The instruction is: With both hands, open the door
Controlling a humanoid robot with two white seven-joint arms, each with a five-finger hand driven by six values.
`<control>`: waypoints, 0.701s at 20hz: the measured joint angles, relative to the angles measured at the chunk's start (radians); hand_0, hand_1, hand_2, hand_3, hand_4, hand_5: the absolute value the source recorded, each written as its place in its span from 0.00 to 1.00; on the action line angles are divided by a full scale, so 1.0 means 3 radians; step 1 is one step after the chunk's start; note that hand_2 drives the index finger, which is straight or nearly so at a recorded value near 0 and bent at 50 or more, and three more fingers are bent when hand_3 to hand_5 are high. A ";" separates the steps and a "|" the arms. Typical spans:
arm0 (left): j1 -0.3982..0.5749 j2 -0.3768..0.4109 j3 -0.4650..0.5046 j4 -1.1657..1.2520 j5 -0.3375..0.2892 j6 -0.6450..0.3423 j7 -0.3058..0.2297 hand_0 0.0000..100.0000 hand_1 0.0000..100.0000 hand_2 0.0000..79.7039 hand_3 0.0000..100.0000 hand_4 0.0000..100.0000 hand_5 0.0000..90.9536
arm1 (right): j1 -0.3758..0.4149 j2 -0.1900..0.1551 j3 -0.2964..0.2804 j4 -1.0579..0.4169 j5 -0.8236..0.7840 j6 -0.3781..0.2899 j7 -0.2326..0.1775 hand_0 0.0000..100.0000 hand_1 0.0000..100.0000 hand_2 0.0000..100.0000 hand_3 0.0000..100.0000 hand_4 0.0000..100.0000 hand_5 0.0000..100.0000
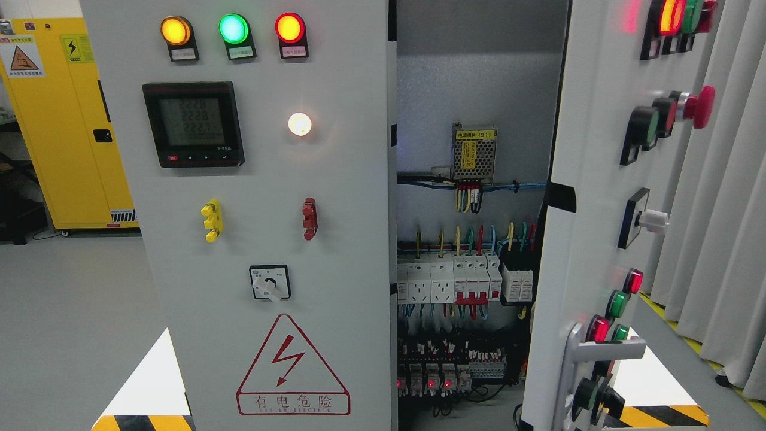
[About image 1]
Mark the grey cabinet door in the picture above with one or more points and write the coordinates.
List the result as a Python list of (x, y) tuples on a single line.
[(340, 280), (616, 163)]

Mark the white breaker and socket row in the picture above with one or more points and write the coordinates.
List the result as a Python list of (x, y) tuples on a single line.
[(464, 280)]

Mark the metal mesh power supply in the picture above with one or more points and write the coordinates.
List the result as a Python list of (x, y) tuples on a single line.
[(473, 152)]

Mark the white indicator lamp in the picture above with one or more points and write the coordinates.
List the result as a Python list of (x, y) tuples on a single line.
[(300, 124)]

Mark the black white surge protector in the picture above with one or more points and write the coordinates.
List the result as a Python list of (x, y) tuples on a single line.
[(518, 269)]

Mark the lower relay terminal row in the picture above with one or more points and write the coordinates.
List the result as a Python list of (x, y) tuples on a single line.
[(441, 370)]

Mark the red electric hazard sticker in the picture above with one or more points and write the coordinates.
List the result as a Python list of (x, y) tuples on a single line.
[(289, 376)]

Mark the red indicator lamp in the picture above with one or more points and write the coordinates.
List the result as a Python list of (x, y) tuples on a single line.
[(292, 37)]

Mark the black digital power meter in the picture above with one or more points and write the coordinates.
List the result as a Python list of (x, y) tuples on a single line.
[(194, 124)]

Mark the green indicator lamp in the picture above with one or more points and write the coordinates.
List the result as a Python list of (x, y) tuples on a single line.
[(236, 34)]

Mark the yellow indicator lamp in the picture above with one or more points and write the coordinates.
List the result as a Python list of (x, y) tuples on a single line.
[(179, 36)]

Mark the red mushroom emergency button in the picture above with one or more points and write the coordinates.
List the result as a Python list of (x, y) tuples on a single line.
[(697, 108)]

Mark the yellow safety storage cabinet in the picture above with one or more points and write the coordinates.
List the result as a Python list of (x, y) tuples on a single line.
[(50, 72)]

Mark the black rotary selector switch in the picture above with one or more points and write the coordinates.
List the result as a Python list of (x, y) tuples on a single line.
[(270, 282)]

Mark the yellow terminal post block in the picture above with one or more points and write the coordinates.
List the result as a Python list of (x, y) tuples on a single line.
[(212, 213)]

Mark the silver door handle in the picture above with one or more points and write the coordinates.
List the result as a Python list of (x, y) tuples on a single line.
[(575, 390)]

